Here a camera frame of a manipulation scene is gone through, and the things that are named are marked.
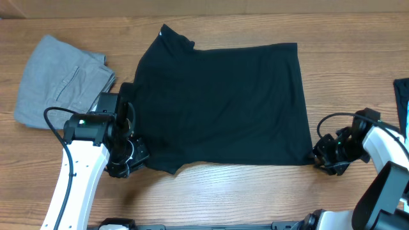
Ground light blue item right edge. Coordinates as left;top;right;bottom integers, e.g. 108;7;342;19
405;118;409;139

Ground black t-shirt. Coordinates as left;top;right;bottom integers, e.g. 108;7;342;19
120;26;313;174

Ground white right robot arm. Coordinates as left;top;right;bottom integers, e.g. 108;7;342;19
294;108;408;230

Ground dark garment at right edge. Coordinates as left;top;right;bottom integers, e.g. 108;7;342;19
393;78;408;133

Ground folded grey shorts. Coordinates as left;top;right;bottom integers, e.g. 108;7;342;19
14;35;116;129

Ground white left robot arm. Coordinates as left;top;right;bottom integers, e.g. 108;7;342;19
42;93;150;229

